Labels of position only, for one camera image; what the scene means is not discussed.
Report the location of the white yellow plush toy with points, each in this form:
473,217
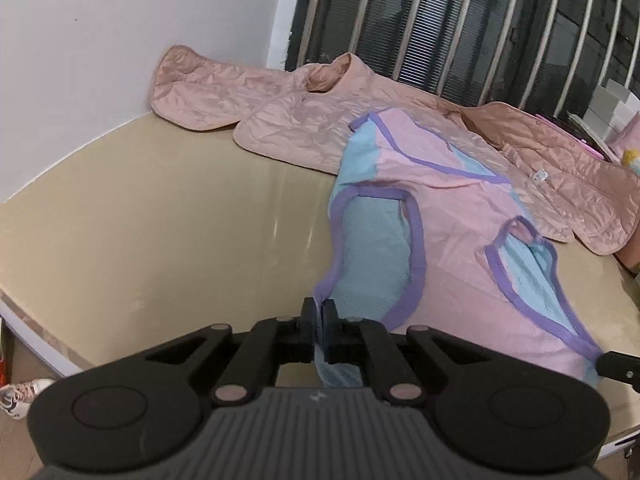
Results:
632,162

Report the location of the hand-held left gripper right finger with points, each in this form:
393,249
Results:
330,322

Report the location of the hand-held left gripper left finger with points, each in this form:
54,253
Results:
312,321

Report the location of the stack of white boxes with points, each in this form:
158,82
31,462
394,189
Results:
612,110

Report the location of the pink pouch bag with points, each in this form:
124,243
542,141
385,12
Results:
631,132

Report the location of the steel window railing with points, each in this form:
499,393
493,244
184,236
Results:
480,20

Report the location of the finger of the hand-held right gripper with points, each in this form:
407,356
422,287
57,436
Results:
620,367

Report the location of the white patterned sneaker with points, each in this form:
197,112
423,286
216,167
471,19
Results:
25,395

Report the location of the pink quilted jacket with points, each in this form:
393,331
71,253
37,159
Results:
300,120

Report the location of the pink blue purple vest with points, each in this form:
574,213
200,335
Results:
450,220

